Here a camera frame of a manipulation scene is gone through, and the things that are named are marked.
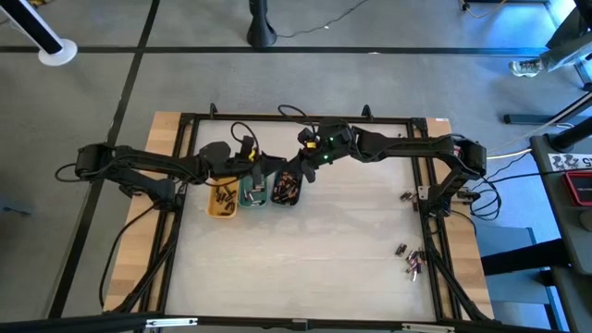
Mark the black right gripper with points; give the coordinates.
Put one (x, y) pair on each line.
(328, 141)

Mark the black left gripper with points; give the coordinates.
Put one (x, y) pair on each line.
(222, 157)

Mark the slate blue plastic bin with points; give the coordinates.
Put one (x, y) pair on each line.
(274, 202)

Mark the green plastic bin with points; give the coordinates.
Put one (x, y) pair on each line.
(241, 203)

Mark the yellow plastic bin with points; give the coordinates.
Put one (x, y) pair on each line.
(212, 210)

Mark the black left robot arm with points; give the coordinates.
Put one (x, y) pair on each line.
(139, 159)

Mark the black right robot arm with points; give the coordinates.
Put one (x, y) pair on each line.
(416, 145)

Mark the white mounting plate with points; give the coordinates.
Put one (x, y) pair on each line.
(423, 192)

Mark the black floor stand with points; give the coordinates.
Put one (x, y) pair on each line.
(261, 32)

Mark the white round stand base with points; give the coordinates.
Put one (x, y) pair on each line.
(65, 53)

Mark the black floor stand bar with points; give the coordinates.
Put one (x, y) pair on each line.
(532, 119)

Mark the black desk leg bar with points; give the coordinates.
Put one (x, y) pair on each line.
(522, 259)

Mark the person's shoe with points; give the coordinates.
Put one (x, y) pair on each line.
(525, 68)

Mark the printed marker sheet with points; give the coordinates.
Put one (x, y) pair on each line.
(569, 162)

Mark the dark side desk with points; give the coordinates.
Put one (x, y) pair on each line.
(569, 240)

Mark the red and black device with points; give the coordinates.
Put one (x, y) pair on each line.
(580, 187)

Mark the black slanted stand pole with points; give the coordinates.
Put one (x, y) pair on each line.
(28, 20)

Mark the silver frame bracket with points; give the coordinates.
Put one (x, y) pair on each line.
(427, 328)
(171, 322)

